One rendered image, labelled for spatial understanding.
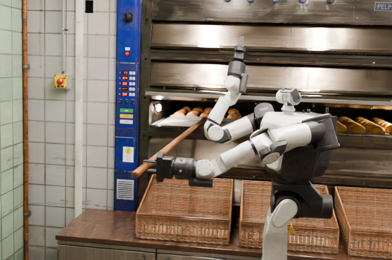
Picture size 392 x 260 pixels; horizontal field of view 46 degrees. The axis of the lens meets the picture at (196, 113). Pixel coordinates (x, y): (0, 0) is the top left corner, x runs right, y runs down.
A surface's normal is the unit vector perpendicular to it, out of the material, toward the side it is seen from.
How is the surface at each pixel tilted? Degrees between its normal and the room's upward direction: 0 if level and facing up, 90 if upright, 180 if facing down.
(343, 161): 72
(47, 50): 90
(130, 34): 90
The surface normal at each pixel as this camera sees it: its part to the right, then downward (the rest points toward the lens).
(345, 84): -0.11, -0.24
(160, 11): -0.13, 0.11
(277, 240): -0.05, 0.51
